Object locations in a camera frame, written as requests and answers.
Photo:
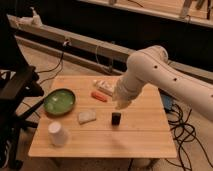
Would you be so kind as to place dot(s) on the long grey beam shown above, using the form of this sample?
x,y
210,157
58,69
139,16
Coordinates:
x,y
106,49

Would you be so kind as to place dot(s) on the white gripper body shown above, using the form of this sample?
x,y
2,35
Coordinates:
x,y
122,104

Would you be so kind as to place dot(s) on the black eraser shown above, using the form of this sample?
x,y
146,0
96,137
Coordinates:
x,y
116,117

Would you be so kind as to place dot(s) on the orange carrot toy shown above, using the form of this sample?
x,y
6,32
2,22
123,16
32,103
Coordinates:
x,y
98,96

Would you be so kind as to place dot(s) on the green round plate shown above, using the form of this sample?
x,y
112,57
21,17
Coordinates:
x,y
59,102

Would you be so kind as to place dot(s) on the white spray bottle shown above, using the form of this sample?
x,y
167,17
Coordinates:
x,y
35,19

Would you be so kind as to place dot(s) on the black office chair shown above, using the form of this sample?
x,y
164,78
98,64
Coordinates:
x,y
20,82

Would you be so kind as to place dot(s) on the wooden table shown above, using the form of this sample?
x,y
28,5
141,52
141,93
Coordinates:
x,y
143,131

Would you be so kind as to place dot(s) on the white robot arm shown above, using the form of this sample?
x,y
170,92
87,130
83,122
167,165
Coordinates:
x,y
149,65

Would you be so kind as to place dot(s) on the blue box on floor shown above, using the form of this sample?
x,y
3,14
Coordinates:
x,y
167,101

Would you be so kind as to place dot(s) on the white tube package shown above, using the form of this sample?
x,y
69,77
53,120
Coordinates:
x,y
104,87

